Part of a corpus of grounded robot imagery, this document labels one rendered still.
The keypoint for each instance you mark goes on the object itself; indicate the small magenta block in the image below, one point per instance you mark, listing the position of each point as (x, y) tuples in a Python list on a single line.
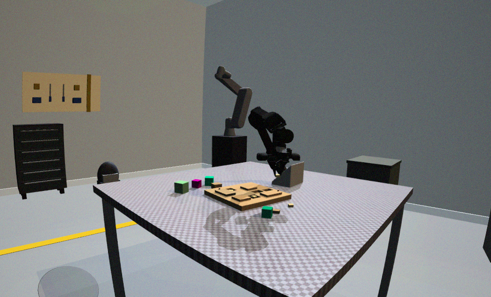
[(196, 183)]

